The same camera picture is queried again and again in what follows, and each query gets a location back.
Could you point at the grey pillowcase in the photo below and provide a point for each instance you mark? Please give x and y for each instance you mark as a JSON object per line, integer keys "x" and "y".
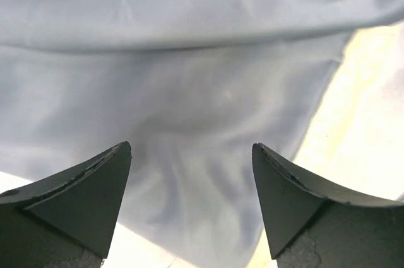
{"x": 190, "y": 84}

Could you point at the cream pillow yellow edge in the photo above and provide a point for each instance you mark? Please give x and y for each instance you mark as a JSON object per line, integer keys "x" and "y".
{"x": 356, "y": 136}

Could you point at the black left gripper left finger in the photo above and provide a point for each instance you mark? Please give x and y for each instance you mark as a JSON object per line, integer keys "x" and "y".
{"x": 67, "y": 219}

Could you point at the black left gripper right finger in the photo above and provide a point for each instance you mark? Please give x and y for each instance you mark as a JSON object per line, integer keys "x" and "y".
{"x": 313, "y": 222}

